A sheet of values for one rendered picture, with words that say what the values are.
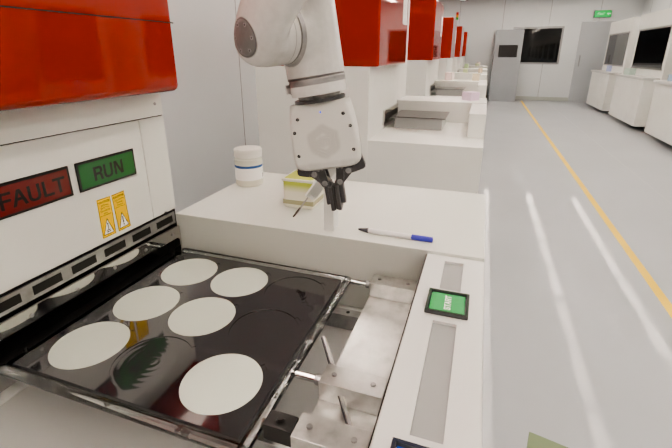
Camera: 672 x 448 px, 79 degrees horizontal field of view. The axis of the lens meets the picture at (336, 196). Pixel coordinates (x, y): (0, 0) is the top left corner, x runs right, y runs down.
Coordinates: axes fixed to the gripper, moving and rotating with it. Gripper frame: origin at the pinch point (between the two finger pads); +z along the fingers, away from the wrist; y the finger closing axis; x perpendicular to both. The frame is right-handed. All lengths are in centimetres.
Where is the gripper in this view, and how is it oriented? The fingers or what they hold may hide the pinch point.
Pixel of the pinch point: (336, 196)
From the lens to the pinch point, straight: 65.2
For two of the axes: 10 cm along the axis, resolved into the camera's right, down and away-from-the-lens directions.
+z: 1.6, 9.4, 3.0
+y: 9.8, -1.1, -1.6
